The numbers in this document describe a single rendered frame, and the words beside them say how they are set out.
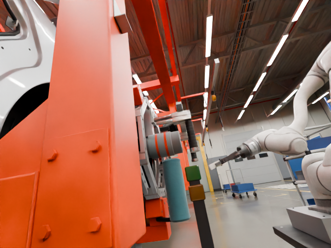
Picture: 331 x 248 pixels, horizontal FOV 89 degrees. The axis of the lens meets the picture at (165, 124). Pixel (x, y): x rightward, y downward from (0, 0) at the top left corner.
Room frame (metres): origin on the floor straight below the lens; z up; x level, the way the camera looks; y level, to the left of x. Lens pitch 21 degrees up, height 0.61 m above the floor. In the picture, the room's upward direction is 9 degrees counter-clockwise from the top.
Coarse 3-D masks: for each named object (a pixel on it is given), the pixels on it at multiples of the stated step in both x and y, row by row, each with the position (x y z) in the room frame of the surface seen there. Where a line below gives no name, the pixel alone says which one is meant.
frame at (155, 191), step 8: (144, 104) 0.78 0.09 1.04; (136, 112) 0.69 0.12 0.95; (136, 120) 0.71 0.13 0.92; (144, 136) 0.71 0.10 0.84; (144, 144) 0.69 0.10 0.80; (144, 152) 0.68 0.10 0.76; (144, 160) 0.69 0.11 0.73; (144, 168) 0.72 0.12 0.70; (160, 168) 1.18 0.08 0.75; (144, 176) 0.80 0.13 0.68; (152, 176) 0.77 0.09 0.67; (160, 176) 1.18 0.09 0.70; (144, 184) 0.79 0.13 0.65; (152, 184) 0.78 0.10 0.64; (144, 192) 0.82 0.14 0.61; (152, 192) 0.82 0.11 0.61; (160, 192) 0.90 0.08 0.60
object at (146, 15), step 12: (132, 0) 1.47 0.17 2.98; (144, 0) 1.50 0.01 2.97; (144, 12) 1.65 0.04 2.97; (0, 24) 2.10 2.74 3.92; (144, 24) 1.83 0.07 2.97; (156, 24) 1.86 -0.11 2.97; (144, 36) 2.05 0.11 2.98; (156, 36) 2.08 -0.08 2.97; (168, 36) 2.51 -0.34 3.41; (156, 48) 2.33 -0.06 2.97; (168, 48) 2.82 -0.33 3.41; (156, 60) 2.62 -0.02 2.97; (156, 72) 2.99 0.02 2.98; (144, 84) 3.87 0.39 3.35; (156, 84) 3.84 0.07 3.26; (168, 84) 3.50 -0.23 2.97; (168, 96) 4.09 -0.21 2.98; (180, 96) 4.97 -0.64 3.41
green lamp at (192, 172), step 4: (188, 168) 0.48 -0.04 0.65; (192, 168) 0.48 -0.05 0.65; (196, 168) 0.48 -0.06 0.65; (188, 172) 0.48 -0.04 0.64; (192, 172) 0.48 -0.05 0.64; (196, 172) 0.48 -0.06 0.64; (188, 176) 0.48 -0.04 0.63; (192, 176) 0.48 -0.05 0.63; (196, 176) 0.48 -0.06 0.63; (200, 176) 0.48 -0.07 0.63; (188, 180) 0.48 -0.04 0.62; (192, 180) 0.48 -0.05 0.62; (196, 180) 0.48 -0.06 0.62
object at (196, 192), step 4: (200, 184) 0.48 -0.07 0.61; (188, 188) 0.49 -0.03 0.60; (192, 188) 0.48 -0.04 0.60; (196, 188) 0.48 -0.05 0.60; (200, 188) 0.48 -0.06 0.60; (192, 192) 0.48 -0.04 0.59; (196, 192) 0.48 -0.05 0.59; (200, 192) 0.48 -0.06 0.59; (192, 196) 0.48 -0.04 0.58; (196, 196) 0.48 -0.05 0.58; (200, 196) 0.48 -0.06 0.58; (204, 196) 0.48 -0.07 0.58; (192, 200) 0.48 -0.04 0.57; (196, 200) 0.48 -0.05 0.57; (200, 200) 0.48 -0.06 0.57
